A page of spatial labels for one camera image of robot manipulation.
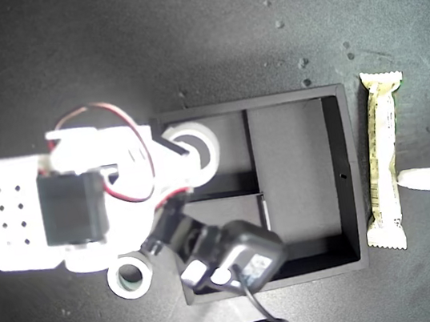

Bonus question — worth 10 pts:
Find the black camera cable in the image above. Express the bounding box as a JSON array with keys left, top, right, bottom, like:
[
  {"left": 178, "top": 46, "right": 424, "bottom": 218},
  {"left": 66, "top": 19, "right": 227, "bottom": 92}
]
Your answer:
[{"left": 183, "top": 258, "right": 291, "bottom": 322}]

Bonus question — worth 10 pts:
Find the large white tape roll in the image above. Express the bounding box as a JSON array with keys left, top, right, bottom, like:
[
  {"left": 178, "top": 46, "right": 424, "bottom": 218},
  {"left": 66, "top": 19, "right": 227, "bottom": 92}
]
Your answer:
[{"left": 161, "top": 118, "right": 226, "bottom": 190}]

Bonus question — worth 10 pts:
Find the small white tape roll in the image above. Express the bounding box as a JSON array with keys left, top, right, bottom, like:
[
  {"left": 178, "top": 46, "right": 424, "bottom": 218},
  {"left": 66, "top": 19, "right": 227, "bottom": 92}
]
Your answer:
[{"left": 103, "top": 250, "right": 156, "bottom": 303}]

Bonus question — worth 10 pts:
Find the cream snack bar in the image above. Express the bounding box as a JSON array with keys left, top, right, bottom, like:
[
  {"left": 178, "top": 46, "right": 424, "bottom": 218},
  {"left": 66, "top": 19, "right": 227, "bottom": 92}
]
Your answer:
[{"left": 343, "top": 66, "right": 430, "bottom": 256}]

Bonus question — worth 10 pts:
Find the black compartment tray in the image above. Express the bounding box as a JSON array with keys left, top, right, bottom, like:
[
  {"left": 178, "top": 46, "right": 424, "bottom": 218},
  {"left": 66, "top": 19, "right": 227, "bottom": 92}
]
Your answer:
[{"left": 147, "top": 83, "right": 376, "bottom": 308}]

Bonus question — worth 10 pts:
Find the red servo wire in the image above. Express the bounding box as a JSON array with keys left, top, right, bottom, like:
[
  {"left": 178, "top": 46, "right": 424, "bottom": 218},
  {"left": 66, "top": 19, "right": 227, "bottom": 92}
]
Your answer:
[{"left": 42, "top": 95, "right": 162, "bottom": 215}]

